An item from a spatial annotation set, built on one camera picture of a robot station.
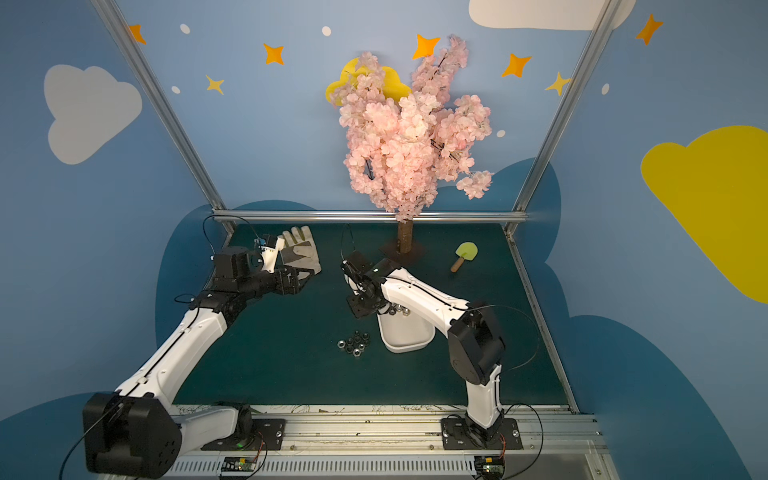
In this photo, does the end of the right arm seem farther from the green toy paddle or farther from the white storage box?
the green toy paddle

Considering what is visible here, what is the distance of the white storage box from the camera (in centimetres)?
87

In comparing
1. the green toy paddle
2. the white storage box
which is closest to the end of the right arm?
the white storage box
